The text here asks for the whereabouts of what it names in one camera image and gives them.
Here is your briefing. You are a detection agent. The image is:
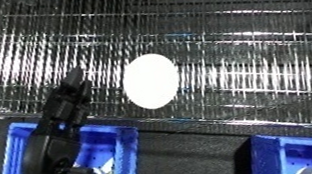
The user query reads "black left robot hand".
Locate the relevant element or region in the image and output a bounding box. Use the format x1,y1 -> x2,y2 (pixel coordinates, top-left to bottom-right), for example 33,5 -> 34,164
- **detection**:
0,61 -> 129,174

